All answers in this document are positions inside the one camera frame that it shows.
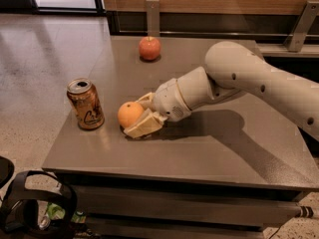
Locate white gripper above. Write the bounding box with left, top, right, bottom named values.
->
left=124, top=79, right=191, bottom=138

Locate orange fruit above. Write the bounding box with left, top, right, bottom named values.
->
left=118, top=102, right=144, bottom=128

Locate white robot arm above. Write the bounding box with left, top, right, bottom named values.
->
left=124, top=41, right=319, bottom=139

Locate orange soda can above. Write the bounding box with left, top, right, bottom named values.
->
left=67, top=78, right=105, bottom=130

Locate red apple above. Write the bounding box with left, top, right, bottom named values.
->
left=139, top=36, right=161, bottom=61

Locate green snack packet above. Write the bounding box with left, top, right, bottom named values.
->
left=45, top=201, right=88, bottom=224

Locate black chair edge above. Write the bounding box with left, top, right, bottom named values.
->
left=0, top=156, right=14, bottom=188

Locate grey metal bracket post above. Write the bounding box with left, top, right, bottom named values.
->
left=146, top=0, right=160, bottom=37

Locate grey angled metal bracket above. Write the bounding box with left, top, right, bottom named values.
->
left=284, top=1, right=319, bottom=53

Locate black bag with straps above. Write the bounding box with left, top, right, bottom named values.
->
left=0, top=170, right=77, bottom=239

